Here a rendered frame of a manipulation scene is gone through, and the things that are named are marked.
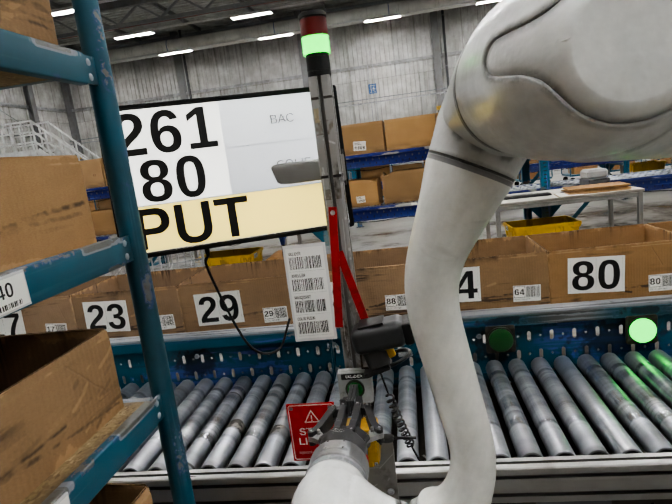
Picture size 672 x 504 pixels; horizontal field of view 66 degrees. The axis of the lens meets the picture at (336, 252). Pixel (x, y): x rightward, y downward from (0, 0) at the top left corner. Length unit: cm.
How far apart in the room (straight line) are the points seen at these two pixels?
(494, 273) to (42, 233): 131
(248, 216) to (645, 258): 116
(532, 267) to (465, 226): 110
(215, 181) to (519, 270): 96
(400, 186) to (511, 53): 550
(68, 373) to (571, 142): 51
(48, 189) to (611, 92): 50
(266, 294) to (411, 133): 460
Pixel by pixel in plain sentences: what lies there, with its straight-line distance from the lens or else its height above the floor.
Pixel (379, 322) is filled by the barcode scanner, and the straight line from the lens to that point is 98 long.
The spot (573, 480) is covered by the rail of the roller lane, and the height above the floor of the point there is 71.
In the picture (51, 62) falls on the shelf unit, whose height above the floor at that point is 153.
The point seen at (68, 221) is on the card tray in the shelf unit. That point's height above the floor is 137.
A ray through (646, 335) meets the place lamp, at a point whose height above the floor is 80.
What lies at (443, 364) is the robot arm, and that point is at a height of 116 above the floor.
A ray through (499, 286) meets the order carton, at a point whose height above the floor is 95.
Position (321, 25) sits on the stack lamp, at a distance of 101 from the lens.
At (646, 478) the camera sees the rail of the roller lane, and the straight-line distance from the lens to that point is 126.
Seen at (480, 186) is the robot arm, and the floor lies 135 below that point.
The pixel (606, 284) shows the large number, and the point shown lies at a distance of 173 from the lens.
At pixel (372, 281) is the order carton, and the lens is 163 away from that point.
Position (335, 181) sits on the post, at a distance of 99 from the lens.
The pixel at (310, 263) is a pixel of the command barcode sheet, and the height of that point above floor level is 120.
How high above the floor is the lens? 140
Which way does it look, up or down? 10 degrees down
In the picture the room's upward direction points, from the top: 7 degrees counter-clockwise
